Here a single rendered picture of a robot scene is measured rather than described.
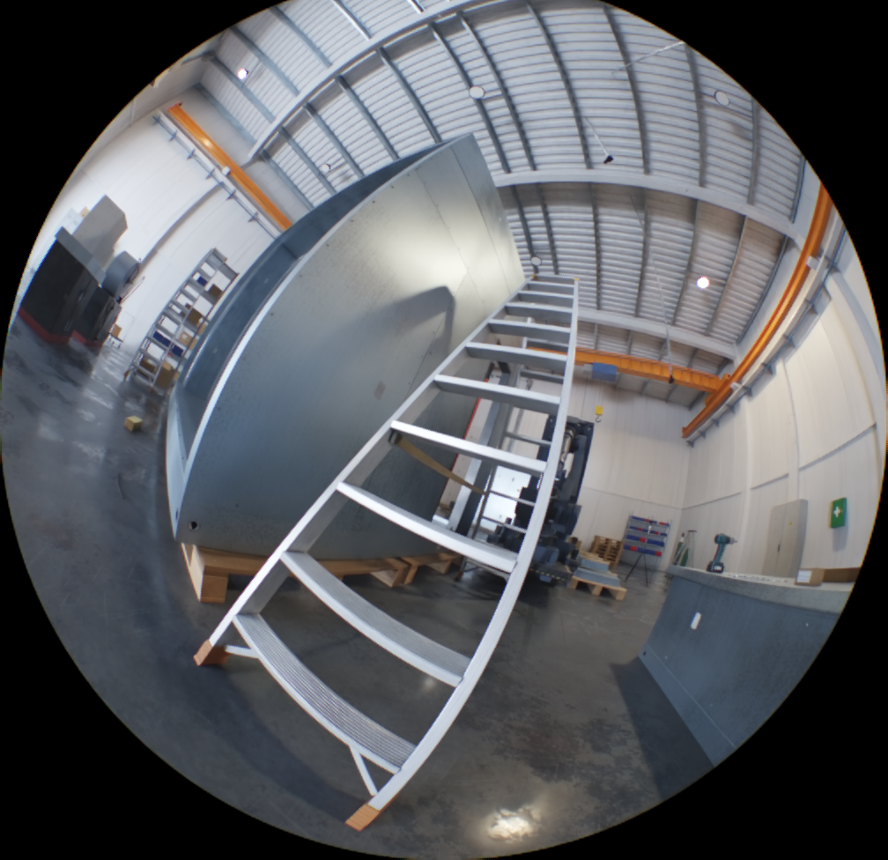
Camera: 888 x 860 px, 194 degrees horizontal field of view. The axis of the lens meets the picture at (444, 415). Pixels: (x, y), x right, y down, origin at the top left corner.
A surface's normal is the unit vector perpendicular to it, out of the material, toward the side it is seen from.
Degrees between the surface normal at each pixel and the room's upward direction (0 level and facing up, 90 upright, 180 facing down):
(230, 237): 90
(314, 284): 90
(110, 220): 90
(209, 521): 90
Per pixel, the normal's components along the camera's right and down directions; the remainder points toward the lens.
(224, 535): 0.84, 0.18
